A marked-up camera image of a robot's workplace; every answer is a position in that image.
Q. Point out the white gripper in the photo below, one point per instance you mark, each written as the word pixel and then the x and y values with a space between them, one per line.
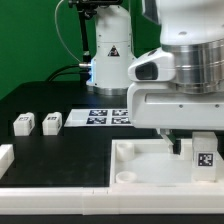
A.
pixel 159 106

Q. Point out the white square table top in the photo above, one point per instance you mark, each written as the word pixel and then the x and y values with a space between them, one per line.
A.
pixel 148 161

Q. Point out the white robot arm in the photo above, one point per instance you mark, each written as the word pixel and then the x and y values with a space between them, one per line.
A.
pixel 178 86

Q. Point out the white sheet with markers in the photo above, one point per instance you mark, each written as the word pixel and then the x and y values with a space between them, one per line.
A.
pixel 97 117

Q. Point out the white U-shaped fence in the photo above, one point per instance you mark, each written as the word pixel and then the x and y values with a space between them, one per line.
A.
pixel 115 199

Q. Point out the black camera stand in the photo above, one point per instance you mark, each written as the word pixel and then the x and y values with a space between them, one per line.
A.
pixel 87 9

